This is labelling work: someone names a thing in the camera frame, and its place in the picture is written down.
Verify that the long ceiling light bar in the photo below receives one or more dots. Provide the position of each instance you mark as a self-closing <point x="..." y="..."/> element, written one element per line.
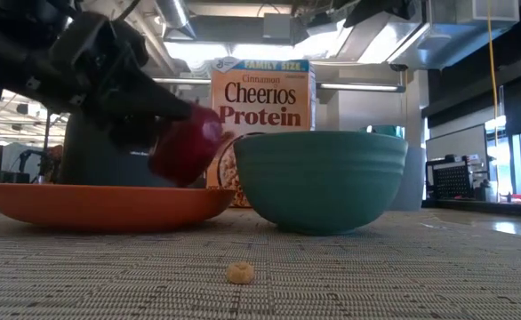
<point x="363" y="87"/>

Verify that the loose oat cereal piece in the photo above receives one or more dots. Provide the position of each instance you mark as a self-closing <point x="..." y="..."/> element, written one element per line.
<point x="240" y="273"/>

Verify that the teal ceramic bowl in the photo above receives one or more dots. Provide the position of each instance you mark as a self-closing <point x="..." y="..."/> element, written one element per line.
<point x="320" y="182"/>

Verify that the orange plate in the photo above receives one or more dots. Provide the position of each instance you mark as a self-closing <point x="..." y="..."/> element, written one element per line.
<point x="105" y="206"/>

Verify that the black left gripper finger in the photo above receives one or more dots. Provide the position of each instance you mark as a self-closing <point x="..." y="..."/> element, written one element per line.
<point x="154" y="100"/>
<point x="131" y="133"/>

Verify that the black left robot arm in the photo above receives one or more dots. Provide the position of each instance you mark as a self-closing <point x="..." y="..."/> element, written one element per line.
<point x="2" y="53"/>

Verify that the black two-slot toaster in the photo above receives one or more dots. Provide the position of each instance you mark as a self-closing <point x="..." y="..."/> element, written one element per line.
<point x="105" y="164"/>

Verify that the whiteboard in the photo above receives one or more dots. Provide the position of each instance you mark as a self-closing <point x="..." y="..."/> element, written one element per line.
<point x="456" y="142"/>

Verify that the Cheerios Protein cereal box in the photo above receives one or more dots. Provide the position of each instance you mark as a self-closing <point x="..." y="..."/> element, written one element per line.
<point x="260" y="95"/>

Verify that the silver round air duct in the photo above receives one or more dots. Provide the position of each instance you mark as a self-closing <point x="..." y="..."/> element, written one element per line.
<point x="173" y="13"/>

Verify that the black perforated crate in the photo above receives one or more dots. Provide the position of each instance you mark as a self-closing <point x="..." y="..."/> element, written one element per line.
<point x="454" y="180"/>

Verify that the red apple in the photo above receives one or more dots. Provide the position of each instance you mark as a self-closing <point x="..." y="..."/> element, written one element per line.
<point x="185" y="151"/>

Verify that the black ceiling camera dome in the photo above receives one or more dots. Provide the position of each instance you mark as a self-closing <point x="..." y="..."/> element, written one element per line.
<point x="398" y="67"/>

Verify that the grey woven placemat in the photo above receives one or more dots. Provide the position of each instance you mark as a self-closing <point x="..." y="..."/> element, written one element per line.
<point x="260" y="298"/>

